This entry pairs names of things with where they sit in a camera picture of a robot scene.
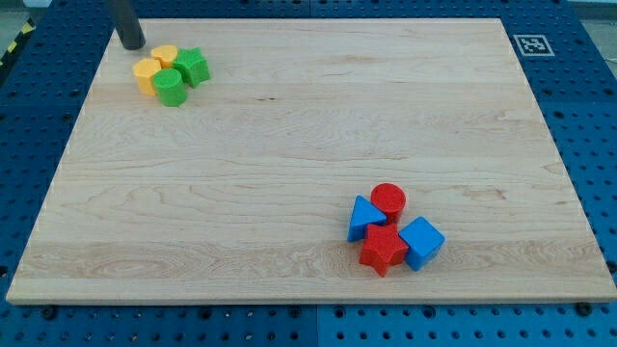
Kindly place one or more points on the yellow heart block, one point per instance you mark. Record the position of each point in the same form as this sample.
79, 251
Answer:
165, 54

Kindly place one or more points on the yellow hexagon block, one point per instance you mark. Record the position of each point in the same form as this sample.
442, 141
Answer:
143, 72

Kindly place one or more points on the blue triangle block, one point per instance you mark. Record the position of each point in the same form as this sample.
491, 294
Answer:
364, 213

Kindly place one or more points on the light wooden board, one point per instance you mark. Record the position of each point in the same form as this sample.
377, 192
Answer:
244, 193

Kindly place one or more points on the red cylinder block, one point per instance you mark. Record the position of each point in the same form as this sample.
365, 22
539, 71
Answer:
389, 199

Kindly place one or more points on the red star block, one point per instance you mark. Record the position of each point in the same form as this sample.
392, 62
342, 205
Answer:
382, 248

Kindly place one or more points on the blue cube block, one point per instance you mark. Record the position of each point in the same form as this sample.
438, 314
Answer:
424, 241

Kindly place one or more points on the green star block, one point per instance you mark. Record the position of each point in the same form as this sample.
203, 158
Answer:
192, 66

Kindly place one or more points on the green cylinder block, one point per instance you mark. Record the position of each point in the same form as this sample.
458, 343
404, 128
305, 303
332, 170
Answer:
169, 87

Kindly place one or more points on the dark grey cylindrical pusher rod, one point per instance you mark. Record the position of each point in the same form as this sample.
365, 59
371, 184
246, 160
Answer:
126, 24

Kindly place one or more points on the white fiducial marker tag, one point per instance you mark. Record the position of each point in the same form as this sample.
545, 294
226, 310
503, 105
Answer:
533, 45

